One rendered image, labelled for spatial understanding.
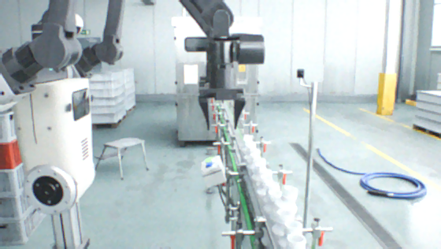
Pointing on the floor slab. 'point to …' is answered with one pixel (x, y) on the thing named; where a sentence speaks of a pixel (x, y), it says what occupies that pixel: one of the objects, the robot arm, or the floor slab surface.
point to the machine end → (192, 117)
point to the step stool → (120, 150)
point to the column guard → (386, 94)
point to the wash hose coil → (384, 190)
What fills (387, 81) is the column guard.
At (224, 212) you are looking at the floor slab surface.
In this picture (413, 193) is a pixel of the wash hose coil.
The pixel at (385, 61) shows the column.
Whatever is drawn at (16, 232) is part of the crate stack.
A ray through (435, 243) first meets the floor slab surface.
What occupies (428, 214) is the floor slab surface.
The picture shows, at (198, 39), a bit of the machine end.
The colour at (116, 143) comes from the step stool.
